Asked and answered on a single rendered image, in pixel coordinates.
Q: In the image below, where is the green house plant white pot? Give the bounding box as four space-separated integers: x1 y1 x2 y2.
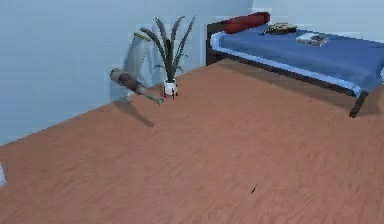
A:
139 15 197 100

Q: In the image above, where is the pale grey tapered object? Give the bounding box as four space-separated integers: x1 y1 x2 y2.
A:
122 32 153 81

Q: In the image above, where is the red bolster pillow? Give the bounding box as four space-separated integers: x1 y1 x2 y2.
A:
222 11 271 35

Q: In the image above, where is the bed with blue cover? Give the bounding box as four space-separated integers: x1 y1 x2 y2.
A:
205 20 384 119

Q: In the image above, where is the dark brown flat object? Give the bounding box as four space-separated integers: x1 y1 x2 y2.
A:
259 22 298 36

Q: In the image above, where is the grey white book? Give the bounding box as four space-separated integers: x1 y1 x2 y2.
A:
295 32 330 47

